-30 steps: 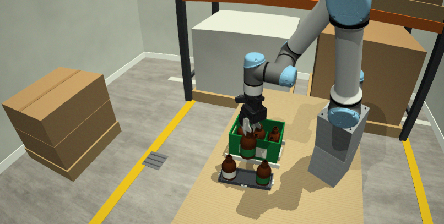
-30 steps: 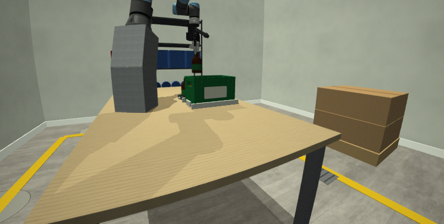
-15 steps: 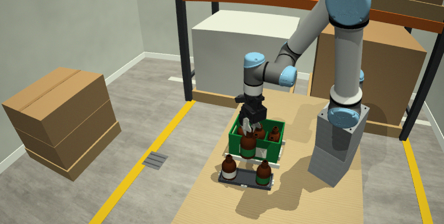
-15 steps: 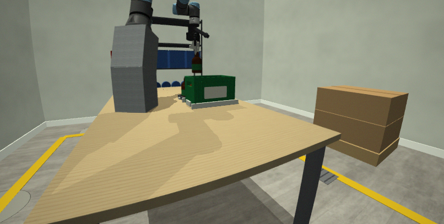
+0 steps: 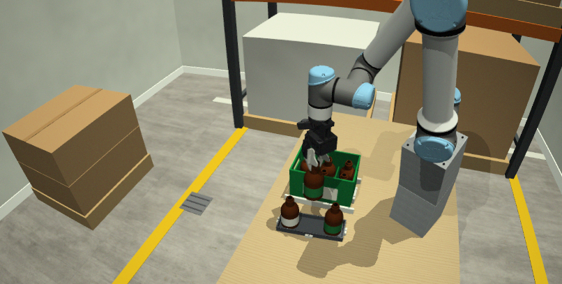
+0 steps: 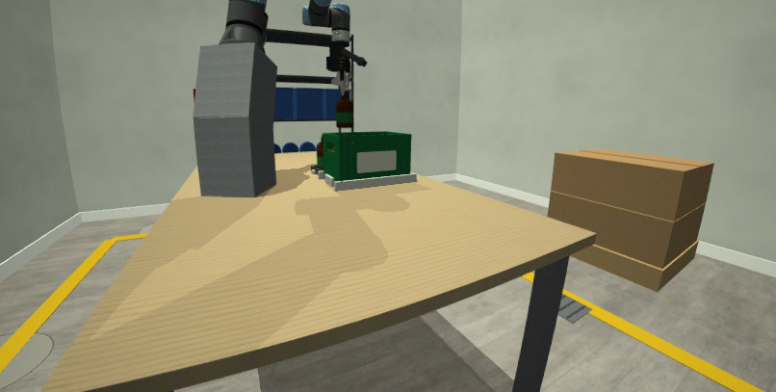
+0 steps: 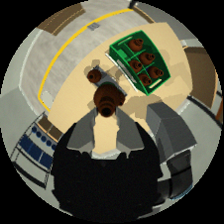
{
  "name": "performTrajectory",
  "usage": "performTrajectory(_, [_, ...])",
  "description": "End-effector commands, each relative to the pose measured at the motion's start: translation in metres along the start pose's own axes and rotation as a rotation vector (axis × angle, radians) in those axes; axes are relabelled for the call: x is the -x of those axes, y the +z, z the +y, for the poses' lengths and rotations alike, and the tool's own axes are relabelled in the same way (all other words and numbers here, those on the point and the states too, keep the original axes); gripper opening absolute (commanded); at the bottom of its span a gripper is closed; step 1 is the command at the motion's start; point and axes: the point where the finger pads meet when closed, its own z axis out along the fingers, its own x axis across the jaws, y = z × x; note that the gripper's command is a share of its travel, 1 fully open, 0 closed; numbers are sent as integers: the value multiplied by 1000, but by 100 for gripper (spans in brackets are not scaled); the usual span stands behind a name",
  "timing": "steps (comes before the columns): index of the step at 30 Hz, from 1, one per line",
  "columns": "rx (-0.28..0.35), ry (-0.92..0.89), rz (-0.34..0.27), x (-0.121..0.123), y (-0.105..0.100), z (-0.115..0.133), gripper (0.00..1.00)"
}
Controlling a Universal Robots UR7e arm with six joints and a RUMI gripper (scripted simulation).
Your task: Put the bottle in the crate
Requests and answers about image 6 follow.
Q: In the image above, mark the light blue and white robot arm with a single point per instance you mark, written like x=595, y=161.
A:
x=246, y=20

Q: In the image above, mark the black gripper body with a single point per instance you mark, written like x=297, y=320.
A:
x=333, y=61

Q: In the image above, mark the green plastic crate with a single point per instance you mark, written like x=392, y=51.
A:
x=374, y=154

